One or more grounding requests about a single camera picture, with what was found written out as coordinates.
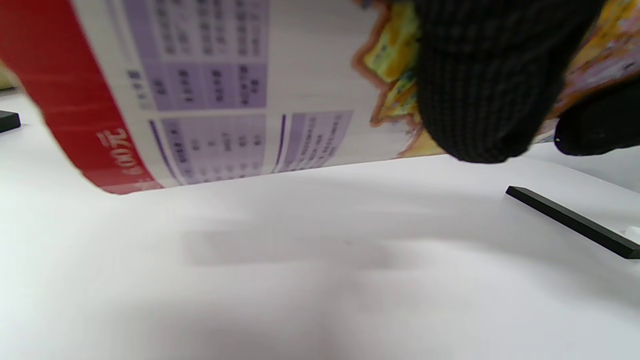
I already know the black bar paperweight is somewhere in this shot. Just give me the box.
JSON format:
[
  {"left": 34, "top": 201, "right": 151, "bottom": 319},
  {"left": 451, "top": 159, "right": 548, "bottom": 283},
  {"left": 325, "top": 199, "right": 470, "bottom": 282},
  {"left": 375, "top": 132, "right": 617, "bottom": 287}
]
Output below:
[
  {"left": 505, "top": 185, "right": 640, "bottom": 260},
  {"left": 0, "top": 110, "right": 22, "bottom": 134}
]

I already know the person's right hand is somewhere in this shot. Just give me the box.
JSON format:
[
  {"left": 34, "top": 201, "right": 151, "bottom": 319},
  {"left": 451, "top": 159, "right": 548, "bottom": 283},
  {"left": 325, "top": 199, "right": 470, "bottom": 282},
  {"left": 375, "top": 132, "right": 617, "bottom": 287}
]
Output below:
[{"left": 554, "top": 79, "right": 640, "bottom": 157}]

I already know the colourful paper map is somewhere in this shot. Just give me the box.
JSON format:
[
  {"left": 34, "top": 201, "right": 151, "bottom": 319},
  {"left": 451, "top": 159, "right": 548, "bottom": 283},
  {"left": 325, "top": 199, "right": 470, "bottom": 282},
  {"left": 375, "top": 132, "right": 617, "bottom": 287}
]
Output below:
[{"left": 0, "top": 0, "right": 640, "bottom": 196}]

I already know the person's left hand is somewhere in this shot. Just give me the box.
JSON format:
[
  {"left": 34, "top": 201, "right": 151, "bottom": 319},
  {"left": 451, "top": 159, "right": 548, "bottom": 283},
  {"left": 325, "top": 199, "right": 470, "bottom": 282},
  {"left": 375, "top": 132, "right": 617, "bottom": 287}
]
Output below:
[{"left": 414, "top": 0, "right": 607, "bottom": 164}]

